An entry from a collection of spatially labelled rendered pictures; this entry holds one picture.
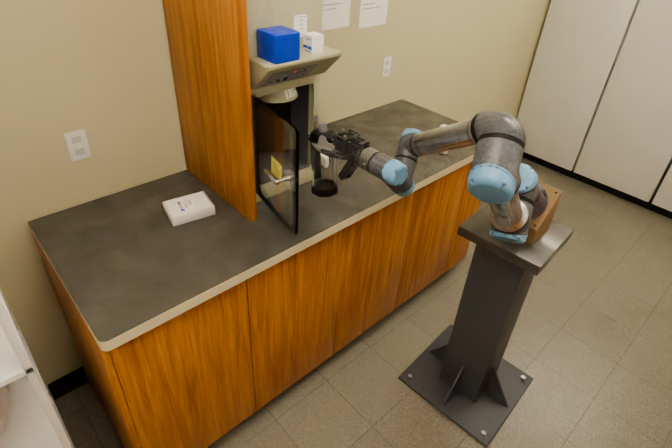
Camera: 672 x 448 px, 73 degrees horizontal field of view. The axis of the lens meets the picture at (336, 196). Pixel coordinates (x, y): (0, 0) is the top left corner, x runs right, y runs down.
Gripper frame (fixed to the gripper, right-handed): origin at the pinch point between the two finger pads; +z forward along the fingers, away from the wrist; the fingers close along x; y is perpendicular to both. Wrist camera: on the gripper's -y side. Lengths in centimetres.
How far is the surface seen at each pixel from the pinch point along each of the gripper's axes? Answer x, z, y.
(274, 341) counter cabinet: 29, -7, -77
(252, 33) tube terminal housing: 14.9, 19.1, 35.1
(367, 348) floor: -27, -9, -124
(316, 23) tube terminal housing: -11.9, 19.2, 35.1
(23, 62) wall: 72, 62, 25
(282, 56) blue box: 11.2, 8.4, 29.8
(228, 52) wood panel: 25.4, 16.9, 31.3
